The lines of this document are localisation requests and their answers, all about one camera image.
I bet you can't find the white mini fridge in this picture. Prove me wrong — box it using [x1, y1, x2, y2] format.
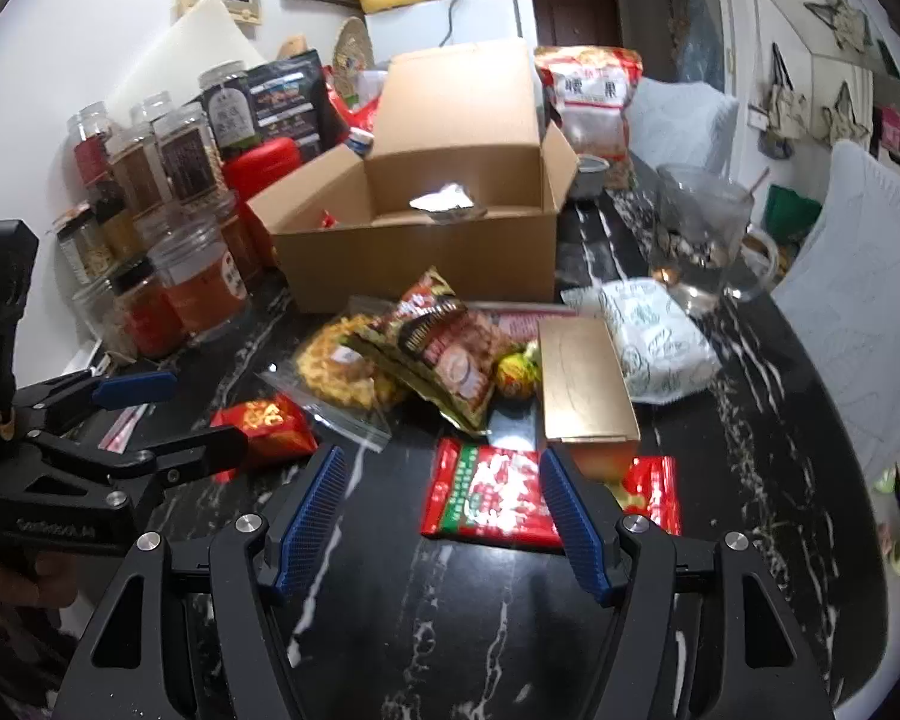
[364, 0, 537, 65]

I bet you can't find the red green snack packet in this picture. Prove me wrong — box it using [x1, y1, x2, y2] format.
[420, 436, 567, 550]

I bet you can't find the long red white packet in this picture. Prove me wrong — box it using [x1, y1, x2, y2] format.
[461, 301, 571, 338]

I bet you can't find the small glass cup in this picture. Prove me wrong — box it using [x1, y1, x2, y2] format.
[724, 225, 781, 302]

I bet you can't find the white covered chair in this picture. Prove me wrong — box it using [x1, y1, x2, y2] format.
[630, 77, 740, 173]
[769, 139, 900, 481]

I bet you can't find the silver foil packet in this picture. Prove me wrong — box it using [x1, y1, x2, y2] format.
[409, 181, 488, 224]

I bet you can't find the red plastic container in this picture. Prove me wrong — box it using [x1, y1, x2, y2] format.
[221, 137, 305, 203]

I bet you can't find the black stand-up pouch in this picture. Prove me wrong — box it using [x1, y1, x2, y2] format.
[246, 50, 346, 158]

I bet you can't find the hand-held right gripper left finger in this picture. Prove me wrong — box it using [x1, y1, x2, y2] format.
[52, 444, 347, 720]

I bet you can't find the dark wooden door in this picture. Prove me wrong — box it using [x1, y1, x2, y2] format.
[526, 0, 622, 50]

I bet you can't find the green bag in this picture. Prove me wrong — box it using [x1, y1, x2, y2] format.
[763, 184, 822, 245]

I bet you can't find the white cutting board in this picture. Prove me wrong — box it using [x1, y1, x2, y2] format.
[116, 0, 267, 125]

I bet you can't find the small red gold snack packet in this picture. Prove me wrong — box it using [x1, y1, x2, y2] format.
[210, 394, 320, 482]

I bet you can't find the small metal bowl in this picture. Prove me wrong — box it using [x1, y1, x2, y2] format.
[574, 154, 612, 200]

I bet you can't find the brown cardboard box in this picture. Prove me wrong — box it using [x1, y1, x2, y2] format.
[246, 37, 580, 314]

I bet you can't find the white bread-print snack packet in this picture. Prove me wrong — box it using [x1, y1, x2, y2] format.
[561, 277, 722, 406]

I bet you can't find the large red white nut bag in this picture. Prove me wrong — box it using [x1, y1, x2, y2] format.
[534, 45, 644, 188]

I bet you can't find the gold rectangular box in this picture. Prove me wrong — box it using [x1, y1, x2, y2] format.
[536, 315, 641, 481]

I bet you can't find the brown snack packet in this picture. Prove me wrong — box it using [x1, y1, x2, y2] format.
[343, 266, 522, 436]

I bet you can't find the red plastic bag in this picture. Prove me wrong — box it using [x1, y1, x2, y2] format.
[322, 66, 389, 152]

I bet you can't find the pink striped stick packet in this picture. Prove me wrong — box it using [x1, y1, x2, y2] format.
[97, 401, 151, 455]

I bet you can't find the clear bag of yellow noodle snack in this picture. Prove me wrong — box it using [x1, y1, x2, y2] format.
[259, 298, 406, 452]

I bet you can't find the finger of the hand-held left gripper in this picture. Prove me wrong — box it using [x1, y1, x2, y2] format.
[26, 426, 250, 518]
[11, 371, 179, 428]

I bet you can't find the person's left hand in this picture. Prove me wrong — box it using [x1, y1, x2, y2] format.
[0, 546, 74, 616]

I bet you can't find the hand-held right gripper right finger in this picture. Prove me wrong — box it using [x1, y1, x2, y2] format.
[538, 444, 833, 720]

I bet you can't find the colourful wrapped lollipop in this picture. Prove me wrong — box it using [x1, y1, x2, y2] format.
[495, 341, 545, 398]

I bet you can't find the group of clear spice jars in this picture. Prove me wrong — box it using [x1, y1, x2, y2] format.
[52, 60, 267, 361]

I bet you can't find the small red yellow snack packet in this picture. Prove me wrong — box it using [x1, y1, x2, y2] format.
[607, 456, 682, 537]

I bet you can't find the round woven mat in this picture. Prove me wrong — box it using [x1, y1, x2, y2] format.
[334, 15, 376, 83]

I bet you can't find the hanging canvas tote bag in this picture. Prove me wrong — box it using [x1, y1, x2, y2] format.
[821, 79, 871, 147]
[750, 41, 807, 158]

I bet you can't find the large glass mug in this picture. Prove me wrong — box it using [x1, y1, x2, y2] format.
[649, 163, 755, 316]

